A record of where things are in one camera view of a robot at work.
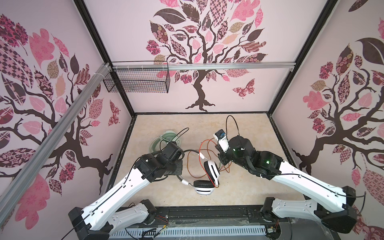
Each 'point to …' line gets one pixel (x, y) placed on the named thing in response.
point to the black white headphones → (204, 187)
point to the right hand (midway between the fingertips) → (216, 144)
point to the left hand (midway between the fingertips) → (178, 169)
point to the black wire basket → (139, 81)
